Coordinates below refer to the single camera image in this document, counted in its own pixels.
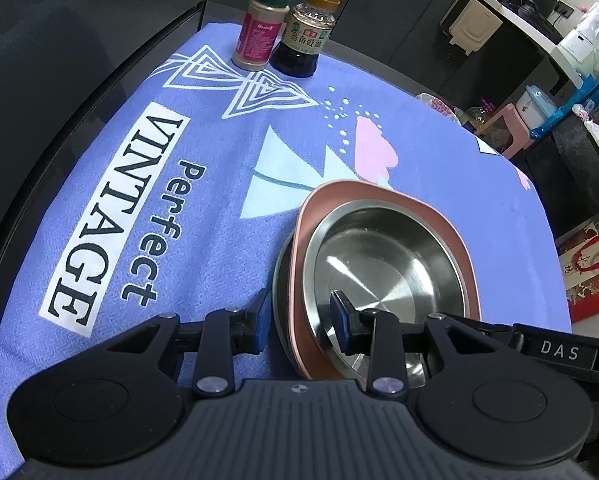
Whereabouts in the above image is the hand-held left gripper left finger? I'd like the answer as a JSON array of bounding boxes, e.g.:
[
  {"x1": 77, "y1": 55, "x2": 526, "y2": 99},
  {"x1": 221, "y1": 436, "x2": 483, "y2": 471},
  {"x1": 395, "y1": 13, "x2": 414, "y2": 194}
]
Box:
[{"x1": 112, "y1": 288, "x2": 271, "y2": 397}]

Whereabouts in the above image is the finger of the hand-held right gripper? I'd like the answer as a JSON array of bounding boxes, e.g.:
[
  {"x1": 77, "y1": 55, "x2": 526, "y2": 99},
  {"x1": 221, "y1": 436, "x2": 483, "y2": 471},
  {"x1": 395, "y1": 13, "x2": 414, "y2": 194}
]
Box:
[{"x1": 446, "y1": 315, "x2": 519, "y2": 350}]

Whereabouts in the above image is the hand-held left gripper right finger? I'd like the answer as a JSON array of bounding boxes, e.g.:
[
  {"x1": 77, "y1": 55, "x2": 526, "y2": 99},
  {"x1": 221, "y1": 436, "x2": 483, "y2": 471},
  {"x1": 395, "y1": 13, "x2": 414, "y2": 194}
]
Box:
[{"x1": 329, "y1": 289, "x2": 481, "y2": 397}]

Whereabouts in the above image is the stainless steel bowl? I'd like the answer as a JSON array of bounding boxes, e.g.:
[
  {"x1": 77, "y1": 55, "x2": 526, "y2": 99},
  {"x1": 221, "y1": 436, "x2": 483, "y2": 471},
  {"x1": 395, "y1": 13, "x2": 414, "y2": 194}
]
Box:
[{"x1": 304, "y1": 198, "x2": 471, "y2": 390}]

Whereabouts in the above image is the pink square bowl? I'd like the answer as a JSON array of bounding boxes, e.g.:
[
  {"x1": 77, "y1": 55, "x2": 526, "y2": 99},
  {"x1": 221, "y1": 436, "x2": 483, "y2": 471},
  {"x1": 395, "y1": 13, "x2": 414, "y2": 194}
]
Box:
[{"x1": 285, "y1": 179, "x2": 481, "y2": 382}]

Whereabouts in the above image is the red gift bag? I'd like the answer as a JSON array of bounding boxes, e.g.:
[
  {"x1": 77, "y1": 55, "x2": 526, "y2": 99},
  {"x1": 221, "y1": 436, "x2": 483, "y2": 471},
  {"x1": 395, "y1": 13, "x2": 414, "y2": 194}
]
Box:
[{"x1": 556, "y1": 219, "x2": 599, "y2": 324}]

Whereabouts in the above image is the purple printed tablecloth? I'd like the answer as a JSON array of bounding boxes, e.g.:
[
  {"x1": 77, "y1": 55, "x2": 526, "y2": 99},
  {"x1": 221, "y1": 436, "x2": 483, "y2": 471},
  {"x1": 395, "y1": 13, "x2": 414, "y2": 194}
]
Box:
[{"x1": 0, "y1": 22, "x2": 576, "y2": 463}]

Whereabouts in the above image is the pink plastic stool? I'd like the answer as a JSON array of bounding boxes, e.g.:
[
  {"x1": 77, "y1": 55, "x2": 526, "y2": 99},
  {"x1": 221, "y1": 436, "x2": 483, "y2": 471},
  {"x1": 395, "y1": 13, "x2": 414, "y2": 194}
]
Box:
[{"x1": 488, "y1": 102, "x2": 536, "y2": 159}]

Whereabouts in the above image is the plastic bottle under stool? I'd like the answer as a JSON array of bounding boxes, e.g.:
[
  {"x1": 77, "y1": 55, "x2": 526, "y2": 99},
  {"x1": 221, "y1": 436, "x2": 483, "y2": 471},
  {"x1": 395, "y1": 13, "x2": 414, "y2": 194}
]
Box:
[{"x1": 461, "y1": 104, "x2": 496, "y2": 137}]

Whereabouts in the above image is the clear plastic storage container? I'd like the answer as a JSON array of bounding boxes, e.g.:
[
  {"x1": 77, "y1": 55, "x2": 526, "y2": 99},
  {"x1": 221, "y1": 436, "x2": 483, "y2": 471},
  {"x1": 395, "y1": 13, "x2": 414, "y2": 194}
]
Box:
[{"x1": 516, "y1": 84, "x2": 556, "y2": 132}]

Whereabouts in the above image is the blue plastic strip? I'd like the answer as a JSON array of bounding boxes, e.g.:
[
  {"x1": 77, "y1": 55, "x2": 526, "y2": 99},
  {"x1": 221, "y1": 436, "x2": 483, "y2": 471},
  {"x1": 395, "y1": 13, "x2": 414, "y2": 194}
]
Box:
[{"x1": 531, "y1": 74, "x2": 599, "y2": 139}]

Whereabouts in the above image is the soy sauce bottle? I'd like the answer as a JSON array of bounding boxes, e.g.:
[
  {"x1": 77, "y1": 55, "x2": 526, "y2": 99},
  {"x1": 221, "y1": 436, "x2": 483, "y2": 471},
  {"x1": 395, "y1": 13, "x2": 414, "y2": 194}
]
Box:
[{"x1": 270, "y1": 0, "x2": 345, "y2": 79}]

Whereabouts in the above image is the green-lidded spice jar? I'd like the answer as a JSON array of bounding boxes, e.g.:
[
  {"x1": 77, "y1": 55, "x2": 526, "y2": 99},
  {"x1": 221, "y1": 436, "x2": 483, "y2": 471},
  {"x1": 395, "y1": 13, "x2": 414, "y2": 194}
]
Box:
[{"x1": 230, "y1": 0, "x2": 298, "y2": 71}]

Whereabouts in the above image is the white kitchen appliance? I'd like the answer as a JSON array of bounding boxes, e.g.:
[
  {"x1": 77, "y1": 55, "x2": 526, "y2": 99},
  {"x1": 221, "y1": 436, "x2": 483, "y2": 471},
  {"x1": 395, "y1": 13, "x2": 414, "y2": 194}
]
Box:
[{"x1": 558, "y1": 24, "x2": 599, "y2": 74}]

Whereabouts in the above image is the cream plastic hanging holder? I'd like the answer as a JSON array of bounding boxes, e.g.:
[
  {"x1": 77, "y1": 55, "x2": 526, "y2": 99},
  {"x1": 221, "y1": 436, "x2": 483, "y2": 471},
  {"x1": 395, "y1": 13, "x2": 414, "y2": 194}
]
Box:
[{"x1": 441, "y1": 0, "x2": 503, "y2": 57}]

